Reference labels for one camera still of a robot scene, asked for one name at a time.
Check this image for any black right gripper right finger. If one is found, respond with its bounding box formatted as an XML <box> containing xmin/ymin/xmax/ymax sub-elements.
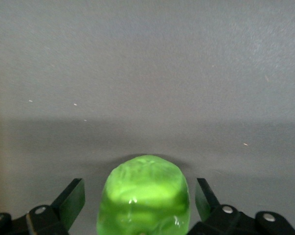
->
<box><xmin>189</xmin><ymin>178</ymin><xmax>256</xmax><ymax>235</ymax></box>

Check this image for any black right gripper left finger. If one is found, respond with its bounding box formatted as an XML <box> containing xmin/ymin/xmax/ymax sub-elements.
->
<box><xmin>25</xmin><ymin>178</ymin><xmax>86</xmax><ymax>235</ymax></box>

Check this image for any green translucent plastic bottle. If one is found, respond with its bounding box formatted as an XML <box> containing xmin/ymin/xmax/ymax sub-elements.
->
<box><xmin>96</xmin><ymin>154</ymin><xmax>190</xmax><ymax>235</ymax></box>

